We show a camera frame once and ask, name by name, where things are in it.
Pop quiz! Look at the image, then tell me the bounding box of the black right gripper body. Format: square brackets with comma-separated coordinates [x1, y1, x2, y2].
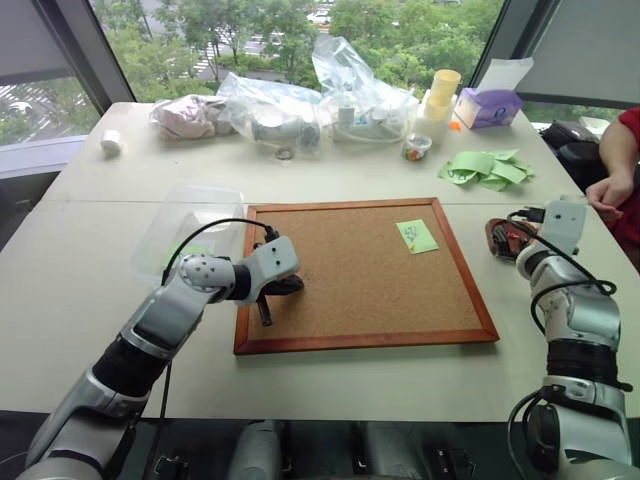
[508, 230, 542, 259]

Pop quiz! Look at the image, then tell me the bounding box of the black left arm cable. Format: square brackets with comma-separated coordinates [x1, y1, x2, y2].
[160, 218, 279, 419]

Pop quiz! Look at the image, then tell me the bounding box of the small jar of coloured pins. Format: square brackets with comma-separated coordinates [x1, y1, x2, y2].
[400, 132, 434, 163]

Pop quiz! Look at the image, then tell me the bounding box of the white tape roll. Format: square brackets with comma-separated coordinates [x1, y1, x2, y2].
[99, 129, 124, 159]

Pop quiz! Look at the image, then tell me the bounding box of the clear bag with power strip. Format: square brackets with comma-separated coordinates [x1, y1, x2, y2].
[311, 36, 420, 145]

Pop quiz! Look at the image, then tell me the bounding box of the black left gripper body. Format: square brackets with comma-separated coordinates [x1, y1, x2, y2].
[255, 273, 306, 301]

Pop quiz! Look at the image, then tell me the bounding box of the dark window frame post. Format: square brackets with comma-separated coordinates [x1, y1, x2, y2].
[469, 0, 564, 91]
[29, 0, 137, 131]

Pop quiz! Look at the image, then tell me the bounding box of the yellow plastic cup stack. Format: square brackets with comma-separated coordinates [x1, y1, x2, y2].
[423, 69, 463, 122]

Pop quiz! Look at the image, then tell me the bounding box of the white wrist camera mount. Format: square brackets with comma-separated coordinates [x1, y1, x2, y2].
[538, 199, 588, 255]
[243, 236, 301, 307]

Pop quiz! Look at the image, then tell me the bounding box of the black bag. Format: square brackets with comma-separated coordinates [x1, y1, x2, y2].
[541, 121, 610, 195]

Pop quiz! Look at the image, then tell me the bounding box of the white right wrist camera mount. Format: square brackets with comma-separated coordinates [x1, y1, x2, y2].
[538, 199, 588, 255]

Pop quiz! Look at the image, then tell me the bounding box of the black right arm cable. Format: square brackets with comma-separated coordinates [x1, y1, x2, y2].
[505, 206, 619, 337]

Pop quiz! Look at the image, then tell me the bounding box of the person's red shirt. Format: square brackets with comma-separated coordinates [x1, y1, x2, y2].
[605, 106, 640, 274]

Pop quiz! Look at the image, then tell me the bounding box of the purple tissue box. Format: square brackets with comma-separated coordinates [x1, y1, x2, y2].
[453, 87, 525, 130]

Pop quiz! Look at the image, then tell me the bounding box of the grey roller blind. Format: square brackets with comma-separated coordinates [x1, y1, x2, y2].
[0, 0, 72, 87]
[514, 0, 640, 110]

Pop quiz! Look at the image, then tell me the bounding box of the grey rounded shape under table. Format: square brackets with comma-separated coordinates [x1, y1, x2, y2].
[234, 419, 287, 480]

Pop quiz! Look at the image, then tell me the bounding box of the clear bag with grey cylinder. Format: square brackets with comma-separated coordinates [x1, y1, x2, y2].
[216, 71, 332, 160]

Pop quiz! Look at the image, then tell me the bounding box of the plain green sticky note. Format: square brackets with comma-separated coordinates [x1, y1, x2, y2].
[161, 239, 217, 269]

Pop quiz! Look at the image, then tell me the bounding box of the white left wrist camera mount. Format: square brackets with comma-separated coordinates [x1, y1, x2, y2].
[243, 236, 301, 307]

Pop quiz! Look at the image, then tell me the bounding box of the person's bare hand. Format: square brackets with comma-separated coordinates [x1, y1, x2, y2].
[585, 174, 627, 222]

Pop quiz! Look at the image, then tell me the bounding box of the wood framed cork board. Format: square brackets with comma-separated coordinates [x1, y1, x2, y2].
[233, 197, 501, 357]

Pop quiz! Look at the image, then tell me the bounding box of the green sticky note with scribble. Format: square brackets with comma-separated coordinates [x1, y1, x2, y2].
[395, 219, 441, 256]

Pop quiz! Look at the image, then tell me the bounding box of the white tissue sheet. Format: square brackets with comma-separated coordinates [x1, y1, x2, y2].
[480, 56, 536, 94]

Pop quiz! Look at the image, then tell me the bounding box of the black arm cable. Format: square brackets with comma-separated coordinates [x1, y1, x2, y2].
[505, 206, 619, 337]
[160, 218, 279, 419]

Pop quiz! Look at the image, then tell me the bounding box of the white plastic container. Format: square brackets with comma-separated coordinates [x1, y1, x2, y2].
[413, 92, 454, 147]

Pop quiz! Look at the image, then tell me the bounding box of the clear plastic box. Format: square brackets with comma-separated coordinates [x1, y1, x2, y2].
[130, 184, 245, 289]

